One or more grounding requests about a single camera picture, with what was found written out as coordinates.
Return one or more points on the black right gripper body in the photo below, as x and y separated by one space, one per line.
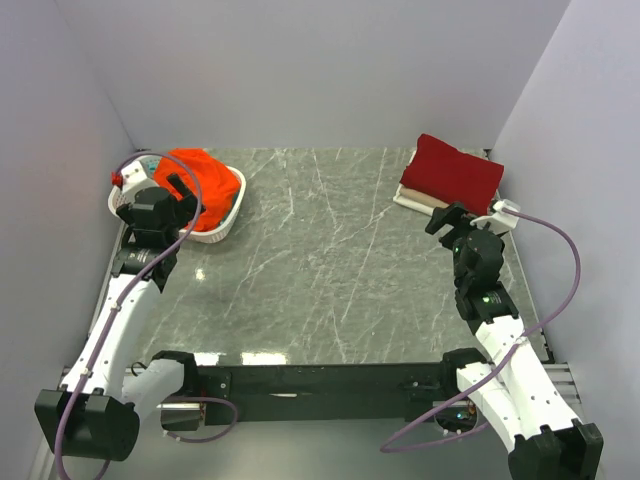
457 247

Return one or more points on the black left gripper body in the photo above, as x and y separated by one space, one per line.
174 229

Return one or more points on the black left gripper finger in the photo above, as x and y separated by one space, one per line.
190 205
177 183

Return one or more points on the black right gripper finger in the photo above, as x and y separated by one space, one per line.
439 219
457 214

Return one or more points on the orange t shirt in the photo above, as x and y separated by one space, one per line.
219 185

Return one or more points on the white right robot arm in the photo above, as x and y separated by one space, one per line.
543 435

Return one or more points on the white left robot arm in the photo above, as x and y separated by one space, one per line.
96 412

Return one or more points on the white plastic laundry basket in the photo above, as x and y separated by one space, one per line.
116 199

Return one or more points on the folded beige t shirt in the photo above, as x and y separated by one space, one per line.
419 198

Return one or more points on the folded dark red t shirt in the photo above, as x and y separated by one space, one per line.
448 174

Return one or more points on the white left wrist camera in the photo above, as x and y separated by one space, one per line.
131 179

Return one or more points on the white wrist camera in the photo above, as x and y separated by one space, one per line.
131 179
499 219

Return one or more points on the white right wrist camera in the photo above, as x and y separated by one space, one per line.
499 219

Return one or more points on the aluminium frame rail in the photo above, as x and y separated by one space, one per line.
561 376

